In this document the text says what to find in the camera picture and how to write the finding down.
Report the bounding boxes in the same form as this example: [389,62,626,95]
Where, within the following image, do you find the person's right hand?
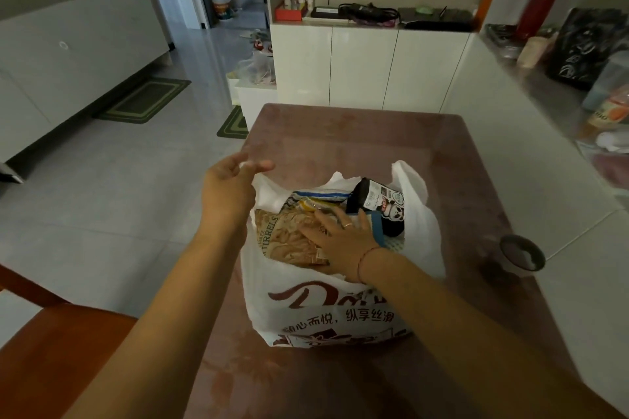
[297,207,382,285]

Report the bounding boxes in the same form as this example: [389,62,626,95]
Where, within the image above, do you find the clear food bag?
[575,130,629,198]

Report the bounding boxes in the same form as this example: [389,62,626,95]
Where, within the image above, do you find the white plastic bag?
[240,160,447,349]

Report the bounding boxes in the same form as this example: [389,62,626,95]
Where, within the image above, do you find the brown wooden chair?
[0,264,138,419]

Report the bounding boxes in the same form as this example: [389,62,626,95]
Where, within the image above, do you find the clear plastic bag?
[237,50,277,86]

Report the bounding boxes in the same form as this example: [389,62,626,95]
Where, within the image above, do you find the small green doormat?
[216,105,250,140]

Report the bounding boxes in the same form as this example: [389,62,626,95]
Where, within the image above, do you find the grey metal cup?
[481,234,547,282]

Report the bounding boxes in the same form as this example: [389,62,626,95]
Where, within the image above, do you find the person's left hand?
[199,151,276,240]

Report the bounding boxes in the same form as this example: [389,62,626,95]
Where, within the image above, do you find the red bottle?
[514,0,560,41]

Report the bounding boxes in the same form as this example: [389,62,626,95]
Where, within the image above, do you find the glass dish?
[484,24,522,60]

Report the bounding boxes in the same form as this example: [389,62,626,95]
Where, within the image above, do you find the white counter steel top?
[440,32,629,414]

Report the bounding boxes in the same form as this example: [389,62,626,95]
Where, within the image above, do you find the beige bottle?
[516,30,559,70]

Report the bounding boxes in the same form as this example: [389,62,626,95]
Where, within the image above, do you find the reddish brown table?
[184,102,581,419]

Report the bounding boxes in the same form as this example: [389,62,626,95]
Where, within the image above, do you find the black flat case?
[398,6,476,33]

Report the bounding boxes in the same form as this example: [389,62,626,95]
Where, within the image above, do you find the long white cabinet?
[0,0,170,184]

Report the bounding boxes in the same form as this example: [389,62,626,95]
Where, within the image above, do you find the large green doormat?
[93,77,193,125]

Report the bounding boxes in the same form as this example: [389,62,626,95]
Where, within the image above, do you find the red box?
[273,0,308,23]

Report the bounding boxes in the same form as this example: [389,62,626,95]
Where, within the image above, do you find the black cables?
[337,2,402,27]

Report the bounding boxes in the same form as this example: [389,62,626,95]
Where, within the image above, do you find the black patterned bag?
[545,8,629,90]

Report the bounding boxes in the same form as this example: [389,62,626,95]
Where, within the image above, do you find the person's right forearm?
[358,246,628,419]

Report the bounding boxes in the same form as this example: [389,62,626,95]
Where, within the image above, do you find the white three door cabinet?
[269,22,472,115]

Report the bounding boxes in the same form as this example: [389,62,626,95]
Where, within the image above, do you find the orange drink bottle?
[579,84,629,139]

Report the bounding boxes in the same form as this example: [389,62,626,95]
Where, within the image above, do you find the person's left forearm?
[64,224,249,419]

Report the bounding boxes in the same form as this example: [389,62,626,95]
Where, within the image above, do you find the blue striped packet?
[287,190,354,208]

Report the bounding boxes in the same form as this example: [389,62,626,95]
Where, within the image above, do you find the white low box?
[225,71,278,132]

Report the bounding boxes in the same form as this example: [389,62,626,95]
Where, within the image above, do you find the beige snack packet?
[254,209,331,267]

